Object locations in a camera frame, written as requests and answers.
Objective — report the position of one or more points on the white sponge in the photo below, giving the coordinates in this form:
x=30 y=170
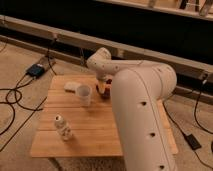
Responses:
x=71 y=86

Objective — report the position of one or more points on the black power brick right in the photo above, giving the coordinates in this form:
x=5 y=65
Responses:
x=192 y=142

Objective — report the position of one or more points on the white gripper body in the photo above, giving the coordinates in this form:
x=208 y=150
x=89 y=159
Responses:
x=104 y=80

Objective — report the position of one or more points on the black power adapter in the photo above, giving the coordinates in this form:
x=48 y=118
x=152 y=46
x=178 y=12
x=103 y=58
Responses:
x=35 y=71

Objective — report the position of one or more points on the orange pepper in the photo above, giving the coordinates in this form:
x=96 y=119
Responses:
x=107 y=88

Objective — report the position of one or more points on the purple ceramic bowl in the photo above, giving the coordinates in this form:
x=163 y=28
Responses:
x=103 y=89

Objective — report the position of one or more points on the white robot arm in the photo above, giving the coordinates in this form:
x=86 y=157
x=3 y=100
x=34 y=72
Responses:
x=137 y=86

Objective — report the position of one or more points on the wooden table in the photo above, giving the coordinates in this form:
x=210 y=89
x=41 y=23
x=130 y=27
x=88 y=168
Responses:
x=93 y=128

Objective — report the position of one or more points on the clear plastic cup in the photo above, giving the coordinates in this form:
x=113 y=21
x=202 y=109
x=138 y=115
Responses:
x=84 y=93

